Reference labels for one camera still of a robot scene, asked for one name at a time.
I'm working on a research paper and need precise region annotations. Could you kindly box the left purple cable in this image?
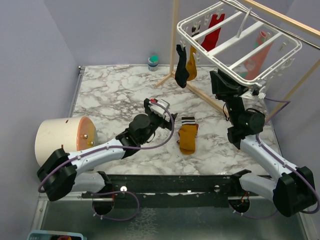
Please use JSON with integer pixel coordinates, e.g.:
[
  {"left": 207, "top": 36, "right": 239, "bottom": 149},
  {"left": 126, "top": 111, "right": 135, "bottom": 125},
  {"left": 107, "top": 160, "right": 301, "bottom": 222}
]
[{"left": 37, "top": 99, "right": 176, "bottom": 221}]

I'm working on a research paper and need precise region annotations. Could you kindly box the pink sock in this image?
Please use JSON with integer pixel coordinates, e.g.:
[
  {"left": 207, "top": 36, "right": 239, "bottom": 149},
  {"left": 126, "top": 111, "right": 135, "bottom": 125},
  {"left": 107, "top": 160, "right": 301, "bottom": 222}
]
[{"left": 243, "top": 31, "right": 273, "bottom": 80}]

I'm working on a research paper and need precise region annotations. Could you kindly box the wooden clothes rack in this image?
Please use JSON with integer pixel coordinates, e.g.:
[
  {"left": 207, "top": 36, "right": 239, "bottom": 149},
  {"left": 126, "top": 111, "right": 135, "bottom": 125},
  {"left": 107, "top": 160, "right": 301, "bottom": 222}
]
[{"left": 154, "top": 0, "right": 320, "bottom": 151}]

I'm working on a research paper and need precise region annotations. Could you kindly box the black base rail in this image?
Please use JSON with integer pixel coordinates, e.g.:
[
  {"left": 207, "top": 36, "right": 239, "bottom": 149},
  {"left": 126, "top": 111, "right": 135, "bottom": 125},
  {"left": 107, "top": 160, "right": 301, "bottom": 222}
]
[{"left": 81, "top": 173, "right": 245, "bottom": 208}]

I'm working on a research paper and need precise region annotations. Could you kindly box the mustard striped sock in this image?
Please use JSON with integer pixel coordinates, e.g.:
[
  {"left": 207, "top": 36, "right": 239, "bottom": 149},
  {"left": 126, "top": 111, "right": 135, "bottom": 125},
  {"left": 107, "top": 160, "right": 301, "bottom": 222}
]
[{"left": 177, "top": 116, "right": 199, "bottom": 155}]

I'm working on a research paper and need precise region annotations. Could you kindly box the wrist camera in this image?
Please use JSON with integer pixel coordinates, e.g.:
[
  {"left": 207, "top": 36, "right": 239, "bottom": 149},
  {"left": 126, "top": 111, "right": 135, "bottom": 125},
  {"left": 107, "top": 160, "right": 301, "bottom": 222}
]
[
  {"left": 250, "top": 79, "right": 268, "bottom": 100},
  {"left": 148, "top": 98, "right": 170, "bottom": 119}
]

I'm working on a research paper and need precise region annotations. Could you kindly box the blue bin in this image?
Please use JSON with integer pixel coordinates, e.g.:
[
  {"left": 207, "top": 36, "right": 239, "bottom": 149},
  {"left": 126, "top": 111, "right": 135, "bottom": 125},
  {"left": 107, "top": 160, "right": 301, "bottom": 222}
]
[{"left": 27, "top": 230, "right": 87, "bottom": 240}]

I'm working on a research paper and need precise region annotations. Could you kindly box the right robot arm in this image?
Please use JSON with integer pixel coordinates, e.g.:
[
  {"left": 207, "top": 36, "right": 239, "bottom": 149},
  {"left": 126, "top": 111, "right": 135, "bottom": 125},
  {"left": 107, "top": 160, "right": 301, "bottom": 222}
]
[{"left": 209, "top": 70, "right": 320, "bottom": 217}]

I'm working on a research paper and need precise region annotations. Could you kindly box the teal lidded jar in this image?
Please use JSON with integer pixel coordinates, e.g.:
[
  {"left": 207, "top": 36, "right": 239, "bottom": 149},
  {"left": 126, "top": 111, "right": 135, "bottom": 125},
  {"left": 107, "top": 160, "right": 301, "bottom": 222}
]
[{"left": 147, "top": 55, "right": 159, "bottom": 72}]

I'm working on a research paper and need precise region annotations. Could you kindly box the maroon beige striped sock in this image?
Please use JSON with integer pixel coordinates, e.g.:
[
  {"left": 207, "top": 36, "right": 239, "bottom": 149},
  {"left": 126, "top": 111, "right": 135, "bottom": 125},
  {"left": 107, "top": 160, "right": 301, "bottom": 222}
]
[{"left": 177, "top": 123, "right": 199, "bottom": 145}]

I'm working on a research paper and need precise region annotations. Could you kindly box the black sock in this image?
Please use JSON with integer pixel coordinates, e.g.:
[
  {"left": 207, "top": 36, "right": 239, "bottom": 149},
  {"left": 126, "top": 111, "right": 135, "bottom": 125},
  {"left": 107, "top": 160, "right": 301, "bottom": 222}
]
[{"left": 174, "top": 44, "right": 190, "bottom": 88}]

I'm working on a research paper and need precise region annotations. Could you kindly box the red sock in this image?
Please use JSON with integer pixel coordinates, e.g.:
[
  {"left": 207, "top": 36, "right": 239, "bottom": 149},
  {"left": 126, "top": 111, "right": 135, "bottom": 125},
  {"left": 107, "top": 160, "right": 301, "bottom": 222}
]
[{"left": 201, "top": 13, "right": 225, "bottom": 52}]

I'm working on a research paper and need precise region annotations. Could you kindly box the cream cylindrical container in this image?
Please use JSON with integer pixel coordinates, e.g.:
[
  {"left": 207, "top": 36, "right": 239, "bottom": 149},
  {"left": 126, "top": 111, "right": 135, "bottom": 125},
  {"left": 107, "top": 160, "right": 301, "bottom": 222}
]
[{"left": 34, "top": 116, "right": 98, "bottom": 166}]

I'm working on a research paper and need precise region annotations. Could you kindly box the purple cable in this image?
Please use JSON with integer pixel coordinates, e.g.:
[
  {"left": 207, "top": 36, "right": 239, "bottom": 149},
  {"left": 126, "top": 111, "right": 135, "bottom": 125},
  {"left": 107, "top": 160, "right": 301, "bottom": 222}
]
[
  {"left": 226, "top": 97, "right": 317, "bottom": 220},
  {"left": 37, "top": 99, "right": 176, "bottom": 221}
]

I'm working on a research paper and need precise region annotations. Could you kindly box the white plastic sock hanger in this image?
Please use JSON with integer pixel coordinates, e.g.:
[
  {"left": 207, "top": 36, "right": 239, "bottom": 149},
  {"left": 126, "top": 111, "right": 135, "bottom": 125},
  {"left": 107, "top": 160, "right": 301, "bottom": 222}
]
[{"left": 176, "top": 0, "right": 302, "bottom": 88}]

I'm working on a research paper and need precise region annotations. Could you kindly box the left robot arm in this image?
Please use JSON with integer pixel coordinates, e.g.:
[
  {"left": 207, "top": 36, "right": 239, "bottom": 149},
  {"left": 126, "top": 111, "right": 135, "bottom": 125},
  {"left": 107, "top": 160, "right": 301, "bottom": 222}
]
[{"left": 36, "top": 98, "right": 178, "bottom": 202}]

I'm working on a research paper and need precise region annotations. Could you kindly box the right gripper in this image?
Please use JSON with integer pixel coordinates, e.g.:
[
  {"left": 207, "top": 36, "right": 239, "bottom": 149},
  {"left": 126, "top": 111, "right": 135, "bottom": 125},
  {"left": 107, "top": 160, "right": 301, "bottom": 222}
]
[{"left": 210, "top": 68, "right": 249, "bottom": 126}]

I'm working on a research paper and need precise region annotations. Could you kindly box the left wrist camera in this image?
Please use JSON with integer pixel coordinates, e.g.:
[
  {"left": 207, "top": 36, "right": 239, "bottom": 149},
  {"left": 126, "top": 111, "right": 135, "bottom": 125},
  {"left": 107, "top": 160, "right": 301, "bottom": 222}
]
[{"left": 148, "top": 98, "right": 170, "bottom": 119}]

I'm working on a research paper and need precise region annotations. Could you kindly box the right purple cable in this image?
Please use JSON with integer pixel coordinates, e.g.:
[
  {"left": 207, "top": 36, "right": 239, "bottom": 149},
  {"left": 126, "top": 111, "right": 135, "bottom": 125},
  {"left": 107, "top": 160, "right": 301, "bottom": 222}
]
[{"left": 226, "top": 97, "right": 317, "bottom": 220}]

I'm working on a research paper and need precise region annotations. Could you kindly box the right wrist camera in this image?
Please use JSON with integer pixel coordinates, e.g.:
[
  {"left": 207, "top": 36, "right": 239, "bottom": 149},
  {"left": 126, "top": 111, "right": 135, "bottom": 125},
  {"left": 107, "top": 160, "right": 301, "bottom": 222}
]
[{"left": 250, "top": 79, "right": 268, "bottom": 100}]

